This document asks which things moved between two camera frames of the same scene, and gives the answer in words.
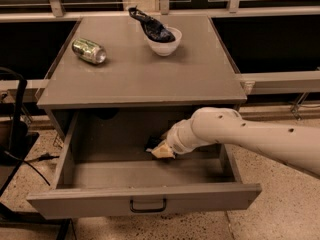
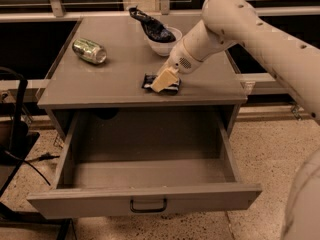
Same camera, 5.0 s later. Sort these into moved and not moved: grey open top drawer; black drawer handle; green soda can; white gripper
Moved: white gripper
Not moved: black drawer handle; grey open top drawer; green soda can
